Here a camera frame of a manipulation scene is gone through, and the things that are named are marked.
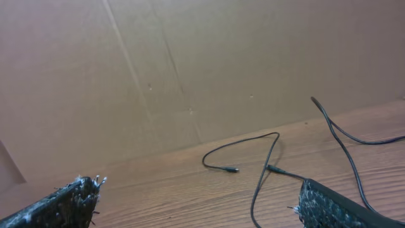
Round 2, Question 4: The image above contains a black USB cable one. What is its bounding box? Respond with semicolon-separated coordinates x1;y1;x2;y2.
310;96;405;216

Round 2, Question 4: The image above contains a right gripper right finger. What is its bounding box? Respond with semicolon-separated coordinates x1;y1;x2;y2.
297;179;404;228

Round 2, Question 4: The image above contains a black USB cable three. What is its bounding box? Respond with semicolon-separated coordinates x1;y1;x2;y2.
249;139;308;228

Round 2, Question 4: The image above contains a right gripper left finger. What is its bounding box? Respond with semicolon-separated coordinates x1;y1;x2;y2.
1;175;107;228

